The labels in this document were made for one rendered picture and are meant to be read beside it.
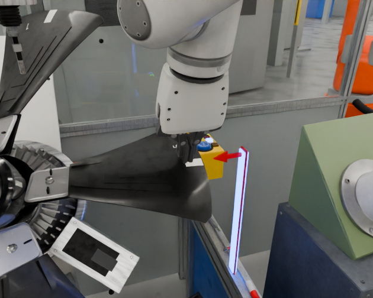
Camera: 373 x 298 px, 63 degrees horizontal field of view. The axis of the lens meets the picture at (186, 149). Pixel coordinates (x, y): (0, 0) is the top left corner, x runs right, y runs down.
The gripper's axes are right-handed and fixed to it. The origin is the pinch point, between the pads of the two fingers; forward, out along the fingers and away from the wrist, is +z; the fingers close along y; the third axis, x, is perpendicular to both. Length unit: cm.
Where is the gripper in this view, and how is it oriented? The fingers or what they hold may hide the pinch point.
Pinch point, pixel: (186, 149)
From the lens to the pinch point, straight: 51.4
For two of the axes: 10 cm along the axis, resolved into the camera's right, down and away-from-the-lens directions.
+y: -9.5, 1.3, -2.7
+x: 2.9, 6.8, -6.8
